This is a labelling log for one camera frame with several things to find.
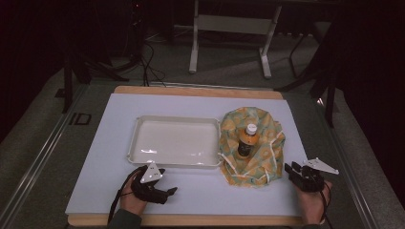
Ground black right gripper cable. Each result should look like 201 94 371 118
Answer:
319 179 334 229

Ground person's left hand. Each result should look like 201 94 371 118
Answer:
118 172 149 218

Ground person's right hand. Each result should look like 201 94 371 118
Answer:
294 179 333 225

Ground dark chair frame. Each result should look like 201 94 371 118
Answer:
274 17 340 129

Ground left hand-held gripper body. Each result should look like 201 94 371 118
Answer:
130 160 169 205

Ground black stand with legs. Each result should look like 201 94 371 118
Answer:
61 0 151 115

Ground white metal stand frame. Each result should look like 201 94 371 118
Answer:
188 0 284 80

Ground yellow patterned cloth bag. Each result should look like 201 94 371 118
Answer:
217 106 287 189

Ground metal floor rail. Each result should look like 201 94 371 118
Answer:
314 97 381 229
0 85 91 229

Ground dark drink bottle white cap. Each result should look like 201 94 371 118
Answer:
236 123 260 158

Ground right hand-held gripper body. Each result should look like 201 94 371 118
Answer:
289 157 340 194

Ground black floor cables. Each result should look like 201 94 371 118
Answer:
139 40 167 88

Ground white table board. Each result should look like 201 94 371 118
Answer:
65 93 309 218

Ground white plastic tray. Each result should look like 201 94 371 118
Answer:
127 114 223 168

